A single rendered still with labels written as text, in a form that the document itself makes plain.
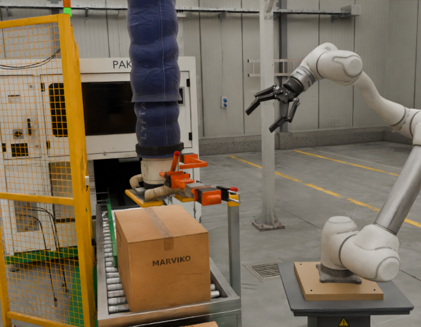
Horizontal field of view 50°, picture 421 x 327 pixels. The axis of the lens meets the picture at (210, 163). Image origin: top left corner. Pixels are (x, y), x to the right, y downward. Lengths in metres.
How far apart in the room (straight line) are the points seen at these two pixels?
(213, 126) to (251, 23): 2.76
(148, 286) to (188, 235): 0.31
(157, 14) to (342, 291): 1.44
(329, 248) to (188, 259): 0.68
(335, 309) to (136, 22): 1.48
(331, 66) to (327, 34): 11.16
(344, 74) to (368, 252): 0.71
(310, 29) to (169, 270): 10.82
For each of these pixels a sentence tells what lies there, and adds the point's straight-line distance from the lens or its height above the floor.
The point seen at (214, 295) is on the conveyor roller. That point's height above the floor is 0.54.
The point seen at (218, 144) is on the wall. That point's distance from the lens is 11.34.
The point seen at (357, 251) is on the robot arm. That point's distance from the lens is 1.94.
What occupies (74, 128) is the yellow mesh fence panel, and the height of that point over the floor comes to 1.45.
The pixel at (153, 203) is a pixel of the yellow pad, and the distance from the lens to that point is 2.04.
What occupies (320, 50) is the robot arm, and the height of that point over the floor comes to 1.78.
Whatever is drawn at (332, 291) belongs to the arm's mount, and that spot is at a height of 0.78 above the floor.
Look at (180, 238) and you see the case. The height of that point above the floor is 0.93.
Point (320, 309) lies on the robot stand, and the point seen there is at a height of 0.75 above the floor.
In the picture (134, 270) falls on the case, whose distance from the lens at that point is 2.23.
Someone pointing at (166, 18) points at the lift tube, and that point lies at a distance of 2.09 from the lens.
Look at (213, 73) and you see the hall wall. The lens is 11.39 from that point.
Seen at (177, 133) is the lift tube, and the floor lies 1.44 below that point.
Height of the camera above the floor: 1.65
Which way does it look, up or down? 9 degrees down
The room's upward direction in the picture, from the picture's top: 2 degrees counter-clockwise
